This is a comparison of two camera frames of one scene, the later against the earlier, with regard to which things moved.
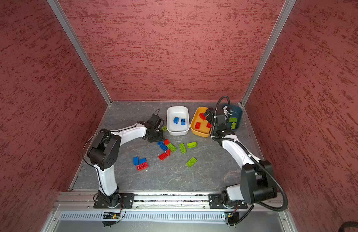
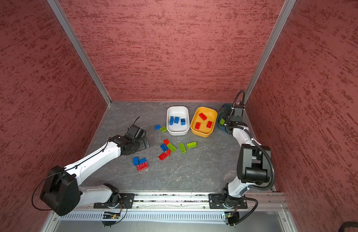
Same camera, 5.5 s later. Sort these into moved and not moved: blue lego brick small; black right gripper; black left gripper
Moved: black left gripper; black right gripper
Not moved: blue lego brick small
